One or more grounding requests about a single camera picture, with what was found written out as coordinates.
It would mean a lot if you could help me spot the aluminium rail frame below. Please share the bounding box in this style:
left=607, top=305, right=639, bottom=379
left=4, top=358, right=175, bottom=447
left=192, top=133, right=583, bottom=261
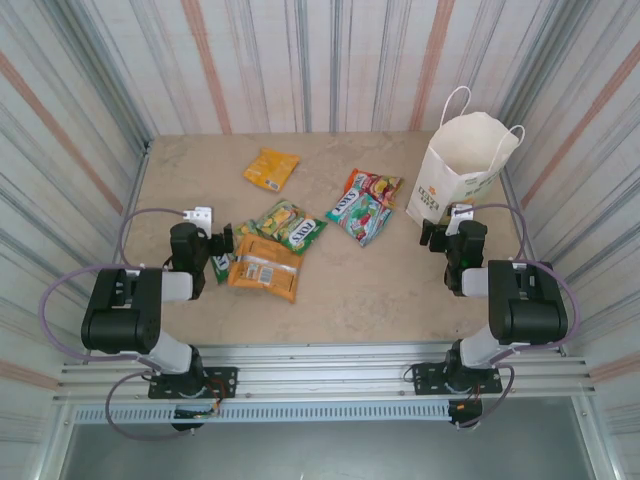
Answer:
left=52, top=341, right=599, bottom=402

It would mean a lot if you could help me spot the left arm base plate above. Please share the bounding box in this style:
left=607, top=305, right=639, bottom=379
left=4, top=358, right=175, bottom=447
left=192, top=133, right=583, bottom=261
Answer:
left=148, top=366, right=239, bottom=400

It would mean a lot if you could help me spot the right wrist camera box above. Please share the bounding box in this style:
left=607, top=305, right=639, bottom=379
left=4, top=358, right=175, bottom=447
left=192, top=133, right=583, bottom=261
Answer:
left=445, top=203, right=474, bottom=237

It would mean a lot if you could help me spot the left arm base connector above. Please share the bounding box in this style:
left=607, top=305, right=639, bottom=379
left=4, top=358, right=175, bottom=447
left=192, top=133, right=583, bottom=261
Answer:
left=171, top=407, right=222, bottom=432

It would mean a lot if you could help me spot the green yellow fruit snack bag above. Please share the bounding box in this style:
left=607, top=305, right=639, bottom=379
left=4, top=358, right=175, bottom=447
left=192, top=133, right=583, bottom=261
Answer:
left=254, top=198, right=307, bottom=242

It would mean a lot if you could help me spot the large orange snack bag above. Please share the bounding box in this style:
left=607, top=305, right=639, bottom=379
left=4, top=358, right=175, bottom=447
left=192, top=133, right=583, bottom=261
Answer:
left=227, top=232, right=306, bottom=305

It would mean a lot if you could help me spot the white paper bag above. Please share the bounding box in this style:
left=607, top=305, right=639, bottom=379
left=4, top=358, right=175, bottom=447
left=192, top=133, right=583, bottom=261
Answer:
left=404, top=85, right=527, bottom=236

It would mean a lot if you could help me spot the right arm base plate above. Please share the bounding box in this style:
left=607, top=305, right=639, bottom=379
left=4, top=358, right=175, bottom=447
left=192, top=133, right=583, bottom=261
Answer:
left=410, top=363, right=503, bottom=397

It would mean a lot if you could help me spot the orange red Fox's candy bag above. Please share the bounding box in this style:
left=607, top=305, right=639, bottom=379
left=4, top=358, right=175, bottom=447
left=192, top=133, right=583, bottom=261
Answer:
left=342, top=168, right=405, bottom=210

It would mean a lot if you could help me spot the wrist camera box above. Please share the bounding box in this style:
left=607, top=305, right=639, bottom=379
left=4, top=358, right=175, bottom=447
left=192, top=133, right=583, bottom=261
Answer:
left=445, top=203, right=474, bottom=237
left=181, top=205, right=214, bottom=225

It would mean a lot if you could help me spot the right arm base connector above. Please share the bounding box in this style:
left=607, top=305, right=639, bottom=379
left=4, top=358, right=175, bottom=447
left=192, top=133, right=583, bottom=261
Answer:
left=448, top=399, right=484, bottom=431

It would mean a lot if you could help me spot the slotted grey cable duct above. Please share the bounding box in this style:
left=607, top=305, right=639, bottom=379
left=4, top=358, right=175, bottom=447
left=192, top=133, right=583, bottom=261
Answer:
left=72, top=402, right=451, bottom=425

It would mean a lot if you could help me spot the teal Fox's candy bag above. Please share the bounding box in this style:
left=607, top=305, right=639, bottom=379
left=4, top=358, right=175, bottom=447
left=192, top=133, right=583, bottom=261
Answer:
left=324, top=192, right=395, bottom=249

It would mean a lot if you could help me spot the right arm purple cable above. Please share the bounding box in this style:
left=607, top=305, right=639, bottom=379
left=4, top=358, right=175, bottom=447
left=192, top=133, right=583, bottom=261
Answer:
left=457, top=202, right=582, bottom=430

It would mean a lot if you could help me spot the small yellow-orange snack packet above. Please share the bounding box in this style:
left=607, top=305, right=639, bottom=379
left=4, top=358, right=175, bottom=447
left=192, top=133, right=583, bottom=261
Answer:
left=242, top=147, right=301, bottom=193

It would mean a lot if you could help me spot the dark green snack packet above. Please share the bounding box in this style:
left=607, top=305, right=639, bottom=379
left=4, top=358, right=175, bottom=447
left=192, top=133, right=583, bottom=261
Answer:
left=208, top=219, right=259, bottom=287

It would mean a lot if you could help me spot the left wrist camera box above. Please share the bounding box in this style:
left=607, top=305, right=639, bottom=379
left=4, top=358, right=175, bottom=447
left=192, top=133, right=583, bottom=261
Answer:
left=181, top=205, right=214, bottom=225

